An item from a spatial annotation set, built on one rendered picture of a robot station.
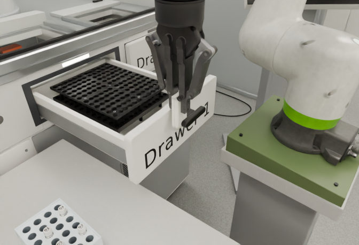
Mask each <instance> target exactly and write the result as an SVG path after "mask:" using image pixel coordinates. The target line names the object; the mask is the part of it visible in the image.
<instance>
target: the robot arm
mask: <svg viewBox="0 0 359 245"><path fill-rule="evenodd" d="M306 1H307V0H255V1H254V3H253V5H252V7H251V9H250V11H249V13H248V15H247V17H246V19H245V21H244V23H243V25H242V27H241V29H240V32H239V38H238V41H239V47H240V50H241V52H242V53H243V55H244V56H245V57H246V58H247V59H248V60H249V61H251V62H252V63H254V64H257V65H259V66H261V67H263V68H265V69H266V70H268V71H270V72H272V73H274V74H276V75H279V76H281V77H282V78H284V79H286V80H287V82H288V85H287V89H286V92H285V95H284V105H283V107H282V109H281V111H280V112H279V113H278V114H276V115H275V116H274V117H273V119H272V122H271V125H270V128H271V131H272V133H273V135H274V137H275V138H276V139H277V140H278V141H279V142H280V143H282V144H283V145H285V146H287V147H289V148H290V149H293V150H295V151H298V152H301V153H305V154H312V155H319V154H322V155H323V156H324V158H325V159H326V161H327V162H329V163H331V164H333V165H335V166H336V165H337V164H338V162H341V161H342V160H345V158H346V156H352V157H354V158H356V156H357V155H359V134H358V133H359V128H358V127H356V126H354V125H351V124H349V123H347V122H345V121H342V120H340V119H341V118H342V117H343V116H344V114H345V112H346V110H347V108H348V106H349V104H350V102H351V100H352V98H353V96H354V94H355V92H356V90H357V88H358V86H359V37H358V36H356V35H353V34H350V33H347V32H343V31H340V30H337V29H333V28H330V27H325V26H322V25H318V24H315V23H312V22H308V21H305V20H304V19H303V18H302V13H303V9H304V7H305V4H306ZM154 4H155V19H156V21H157V23H158V25H157V28H156V32H154V33H152V34H150V35H147V36H146V37H145V40H146V42H147V44H148V46H149V48H150V49H151V54H152V58H153V63H154V67H155V72H156V75H157V79H158V84H159V87H160V89H165V90H166V91H167V93H168V95H169V108H170V109H172V128H175V129H177V130H178V129H180V128H181V127H182V125H181V123H182V121H183V120H184V119H185V118H186V117H187V112H188V111H189V110H190V100H191V99H194V98H195V97H196V96H198V95H199V94H200V93H201V90H202V87H203V84H204V80H205V77H206V74H207V71H208V67H209V64H210V61H211V59H212V58H213V56H214V55H215V54H216V53H217V47H216V46H214V45H213V46H210V45H209V44H208V43H207V42H206V41H205V40H204V39H205V35H204V32H203V29H202V25H203V22H204V13H205V0H154ZM198 48H199V53H198V56H199V58H198V60H197V63H196V66H195V69H194V73H193V59H194V55H195V51H196V50H197V49H198ZM192 74H193V76H192ZM164 79H165V80H164Z"/></svg>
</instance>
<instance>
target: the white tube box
mask: <svg viewBox="0 0 359 245"><path fill-rule="evenodd" d="M62 205H64V206H65V207H66V210H67V215H65V216H63V217H62V216H61V215H60V213H59V211H58V208H59V207H60V206H62ZM79 224H85V227H86V233H85V235H80V234H79V232H78V230H77V227H78V225H79ZM48 226H49V227H51V229H52V233H53V236H52V237H51V238H49V239H47V238H46V236H45V235H44V233H43V230H44V228H45V227H48ZM14 231H15V232H16V234H17V236H18V238H19V240H20V242H21V243H22V245H56V243H57V242H58V241H60V240H63V241H64V243H65V245H103V241H102V237H101V236H100V235H99V234H98V233H97V232H96V231H95V230H94V229H93V228H92V227H91V226H89V225H88V224H87V223H86V222H85V221H84V220H83V219H82V218H81V217H80V216H79V215H78V214H77V213H76V212H74V211H73V210H72V209H71V208H70V207H69V206H68V205H67V204H66V203H65V202H64V201H63V200H62V199H60V198H58V199H57V200H56V201H54V202H53V203H51V204H50V205H48V206H47V207H46V208H44V209H43V210H41V211H40V212H38V213H37V214H35V215H34V216H32V217H31V218H29V219H28V220H26V221H25V222H24V223H22V224H21V225H19V226H18V227H17V228H15V229H14Z"/></svg>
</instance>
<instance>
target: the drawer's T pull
mask: <svg viewBox="0 0 359 245"><path fill-rule="evenodd" d="M205 111H206V108H205V107H204V106H200V107H198V108H197V109H196V110H193V109H190V110H189V111H188V112H187V117H186V118H185V119H184V120H183V121H182V123H181V125H182V127H185V128H187V127H189V126H190V125H191V124H192V123H193V122H194V121H195V120H196V119H198V118H199V117H200V116H201V115H202V114H203V113H204V112H205Z"/></svg>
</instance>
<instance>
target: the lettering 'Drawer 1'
mask: <svg viewBox="0 0 359 245"><path fill-rule="evenodd" d="M206 105H207V108H206V114H205V116H206V115H207V114H209V112H207V110H208V102H207V103H206V104H205V106H206ZM205 116H204V117H205ZM192 127H193V126H192ZM192 127H191V128H192ZM191 128H190V129H188V127H187V128H186V129H187V131H189V130H191ZM180 132H181V137H183V134H184V127H183V133H182V130H181V128H180V129H179V133H178V137H177V133H176V132H175V135H176V140H177V141H178V140H179V136H180ZM169 139H171V140H170V141H169V142H168V143H167V145H168V144H169V143H170V142H171V145H170V147H171V146H173V137H172V136H171V137H169V138H168V139H167V140H166V142H167V141H168V140H169ZM163 144H164V142H163V143H162V145H163ZM162 145H161V146H159V157H160V156H161V147H162ZM167 145H166V150H168V149H169V148H170V147H169V148H167ZM151 151H154V159H153V161H152V162H151V163H150V164H149V165H148V164H147V154H148V153H149V152H151ZM155 158H156V150H155V149H151V150H149V151H148V152H147V153H146V154H145V164H146V169H147V168H148V167H149V166H150V165H151V164H152V163H153V162H154V160H155Z"/></svg>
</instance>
